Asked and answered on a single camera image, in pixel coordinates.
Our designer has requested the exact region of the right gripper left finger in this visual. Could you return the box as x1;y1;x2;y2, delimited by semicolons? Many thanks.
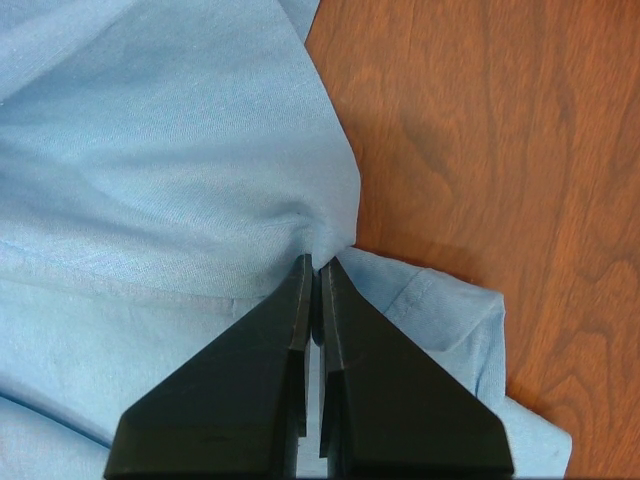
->
105;255;313;475

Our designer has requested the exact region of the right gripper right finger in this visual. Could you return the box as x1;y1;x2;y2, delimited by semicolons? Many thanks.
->
318;259;514;475

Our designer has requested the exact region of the light blue long sleeve shirt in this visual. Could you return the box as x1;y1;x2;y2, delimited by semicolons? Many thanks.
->
1;1;572;479

